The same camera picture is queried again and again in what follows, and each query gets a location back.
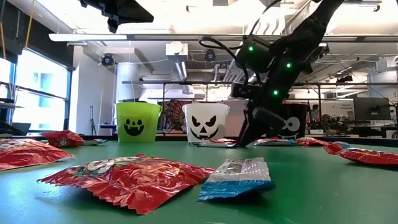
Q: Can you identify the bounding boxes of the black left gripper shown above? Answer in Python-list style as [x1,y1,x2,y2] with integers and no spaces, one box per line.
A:
[77,0,155,34]

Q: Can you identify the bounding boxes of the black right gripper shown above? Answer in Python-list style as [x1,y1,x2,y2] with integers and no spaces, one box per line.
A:
[231,74,299,147]

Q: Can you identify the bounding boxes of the black halloween bucket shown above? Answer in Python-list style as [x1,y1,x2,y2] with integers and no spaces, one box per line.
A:
[273,103,311,140]

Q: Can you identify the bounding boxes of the white halloween bucket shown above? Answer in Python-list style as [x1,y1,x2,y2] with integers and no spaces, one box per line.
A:
[182,102,230,144]

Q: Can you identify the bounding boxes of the green halloween bucket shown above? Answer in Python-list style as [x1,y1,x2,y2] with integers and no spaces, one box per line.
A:
[114,102,162,144]

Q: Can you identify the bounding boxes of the white overhead light bar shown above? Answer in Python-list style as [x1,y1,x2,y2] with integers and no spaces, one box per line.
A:
[49,32,129,42]

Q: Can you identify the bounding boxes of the white ceiling box unit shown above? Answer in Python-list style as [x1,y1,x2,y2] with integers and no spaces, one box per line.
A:
[165,40,189,62]

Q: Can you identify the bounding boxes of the white round column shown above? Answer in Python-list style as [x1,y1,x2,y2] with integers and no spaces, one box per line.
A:
[115,62,140,103]

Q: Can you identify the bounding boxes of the person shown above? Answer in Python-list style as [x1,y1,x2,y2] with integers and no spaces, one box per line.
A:
[320,113,335,130]

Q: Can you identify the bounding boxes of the spider web decoration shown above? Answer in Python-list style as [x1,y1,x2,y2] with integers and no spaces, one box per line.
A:
[160,99,185,134]

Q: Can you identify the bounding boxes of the black computer monitor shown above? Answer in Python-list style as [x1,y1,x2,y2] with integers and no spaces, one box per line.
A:
[353,97,392,121]

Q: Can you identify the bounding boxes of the large bright window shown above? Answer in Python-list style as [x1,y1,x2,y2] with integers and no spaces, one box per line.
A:
[0,48,74,134]

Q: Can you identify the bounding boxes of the black metal rack frame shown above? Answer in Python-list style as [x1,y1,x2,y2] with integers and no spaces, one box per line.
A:
[121,80,398,138]

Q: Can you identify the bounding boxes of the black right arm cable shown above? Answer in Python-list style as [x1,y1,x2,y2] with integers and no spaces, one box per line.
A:
[198,36,251,91]

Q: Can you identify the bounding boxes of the black ceiling camera cluster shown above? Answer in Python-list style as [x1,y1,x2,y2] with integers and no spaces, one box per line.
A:
[310,45,330,63]

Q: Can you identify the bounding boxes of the yellow hanging strap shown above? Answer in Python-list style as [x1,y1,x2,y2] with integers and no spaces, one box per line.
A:
[24,0,35,50]

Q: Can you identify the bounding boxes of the grey overhead rail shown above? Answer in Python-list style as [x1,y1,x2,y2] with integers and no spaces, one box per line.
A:
[127,34,398,44]

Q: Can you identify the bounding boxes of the white wall unit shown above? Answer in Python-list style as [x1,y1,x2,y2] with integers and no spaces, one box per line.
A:
[375,55,398,73]

